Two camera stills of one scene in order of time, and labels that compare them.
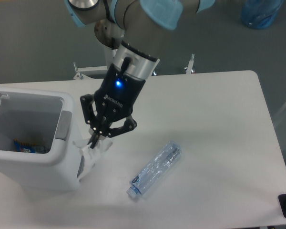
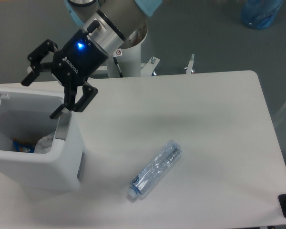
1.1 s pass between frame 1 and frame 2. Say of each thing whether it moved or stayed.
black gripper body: moved
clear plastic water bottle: stayed
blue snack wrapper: stayed
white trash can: stayed
